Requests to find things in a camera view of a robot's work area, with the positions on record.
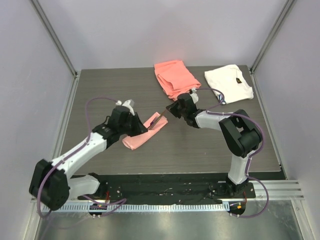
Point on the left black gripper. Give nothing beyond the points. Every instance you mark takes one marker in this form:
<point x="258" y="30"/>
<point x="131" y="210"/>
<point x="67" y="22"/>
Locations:
<point x="139" y="128"/>

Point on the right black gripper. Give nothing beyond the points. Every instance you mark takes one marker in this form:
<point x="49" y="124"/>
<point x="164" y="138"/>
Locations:
<point x="172" y="108"/>

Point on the pink satin napkin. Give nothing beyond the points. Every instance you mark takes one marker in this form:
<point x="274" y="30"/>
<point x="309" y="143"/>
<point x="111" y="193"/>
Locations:
<point x="136" y="141"/>

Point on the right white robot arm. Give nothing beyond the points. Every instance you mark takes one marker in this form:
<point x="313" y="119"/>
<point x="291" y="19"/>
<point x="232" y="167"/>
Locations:
<point x="241" y="134"/>

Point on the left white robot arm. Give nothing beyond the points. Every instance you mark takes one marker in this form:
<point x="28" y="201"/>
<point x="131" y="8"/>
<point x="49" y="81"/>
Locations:
<point x="52" y="182"/>

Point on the folded coral cloth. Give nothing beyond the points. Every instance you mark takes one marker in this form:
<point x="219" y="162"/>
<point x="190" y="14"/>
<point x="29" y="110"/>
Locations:
<point x="174" y="78"/>

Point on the folded white shirt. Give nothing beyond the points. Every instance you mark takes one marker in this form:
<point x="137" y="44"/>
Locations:
<point x="230" y="81"/>

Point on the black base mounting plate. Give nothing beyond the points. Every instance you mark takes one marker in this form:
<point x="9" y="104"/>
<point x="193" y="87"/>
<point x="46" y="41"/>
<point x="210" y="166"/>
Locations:
<point x="170" y="189"/>

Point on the white slotted cable duct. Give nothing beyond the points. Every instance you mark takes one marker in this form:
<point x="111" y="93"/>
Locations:
<point x="85" y="206"/>

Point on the left aluminium frame post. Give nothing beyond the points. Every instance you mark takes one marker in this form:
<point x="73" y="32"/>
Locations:
<point x="52" y="34"/>

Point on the aluminium frame post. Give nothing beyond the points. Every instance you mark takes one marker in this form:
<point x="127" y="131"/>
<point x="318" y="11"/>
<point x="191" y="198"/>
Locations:
<point x="280" y="20"/>
<point x="52" y="34"/>

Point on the right aluminium frame post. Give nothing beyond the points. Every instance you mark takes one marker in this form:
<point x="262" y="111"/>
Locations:
<point x="280" y="20"/>

